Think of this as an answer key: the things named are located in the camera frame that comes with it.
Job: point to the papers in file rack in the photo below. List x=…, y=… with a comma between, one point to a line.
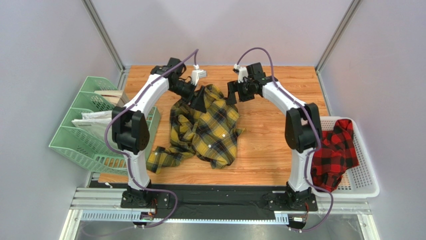
x=95, y=123

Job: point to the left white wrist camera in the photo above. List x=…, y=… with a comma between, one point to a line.
x=197, y=74

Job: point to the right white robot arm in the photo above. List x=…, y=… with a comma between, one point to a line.
x=302, y=125

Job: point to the yellow plaid long sleeve shirt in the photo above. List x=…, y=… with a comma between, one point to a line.
x=211, y=136

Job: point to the white plastic basket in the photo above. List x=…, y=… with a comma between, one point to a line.
x=359, y=182

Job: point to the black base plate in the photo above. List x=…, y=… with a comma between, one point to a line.
x=218, y=202

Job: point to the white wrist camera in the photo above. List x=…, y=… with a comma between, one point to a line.
x=197, y=74
x=241, y=72

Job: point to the aluminium frame rail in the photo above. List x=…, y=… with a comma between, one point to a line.
x=97, y=204

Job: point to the book in file rack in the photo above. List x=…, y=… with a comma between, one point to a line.
x=115, y=97

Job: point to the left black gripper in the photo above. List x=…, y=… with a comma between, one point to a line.
x=198, y=102

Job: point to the green plastic file rack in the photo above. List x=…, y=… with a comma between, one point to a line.
x=78, y=145

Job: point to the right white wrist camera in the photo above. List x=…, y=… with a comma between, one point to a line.
x=241, y=72

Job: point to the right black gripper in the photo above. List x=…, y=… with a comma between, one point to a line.
x=237, y=89

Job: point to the red plaid long sleeve shirt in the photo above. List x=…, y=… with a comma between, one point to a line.
x=336, y=156

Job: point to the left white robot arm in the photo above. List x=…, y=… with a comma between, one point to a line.
x=130, y=130

